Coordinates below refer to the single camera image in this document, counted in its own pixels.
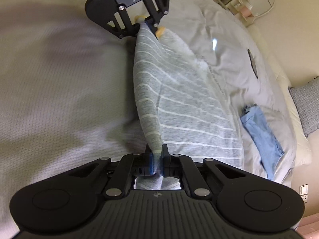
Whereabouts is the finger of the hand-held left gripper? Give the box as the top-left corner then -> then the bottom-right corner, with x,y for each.
142,0 -> 171,39
105,5 -> 142,39

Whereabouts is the white bed duvet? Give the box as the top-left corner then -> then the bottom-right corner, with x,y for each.
0,0 -> 299,229

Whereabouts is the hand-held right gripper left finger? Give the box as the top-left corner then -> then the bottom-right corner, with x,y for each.
66,144 -> 154,197

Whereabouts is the grey white-striped shirt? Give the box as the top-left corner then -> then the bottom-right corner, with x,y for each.
133,15 -> 243,192

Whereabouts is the cream quilted bed sheet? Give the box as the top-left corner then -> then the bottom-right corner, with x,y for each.
247,22 -> 313,166

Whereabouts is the grey pillow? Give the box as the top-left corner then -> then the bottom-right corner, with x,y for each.
288,76 -> 319,137

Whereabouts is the light blue folded garment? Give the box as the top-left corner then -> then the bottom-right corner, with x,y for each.
240,104 -> 285,180

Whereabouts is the white dressing table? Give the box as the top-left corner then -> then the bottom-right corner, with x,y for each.
219,0 -> 276,28

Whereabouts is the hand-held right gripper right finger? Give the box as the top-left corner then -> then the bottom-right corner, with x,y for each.
161,144 -> 252,197

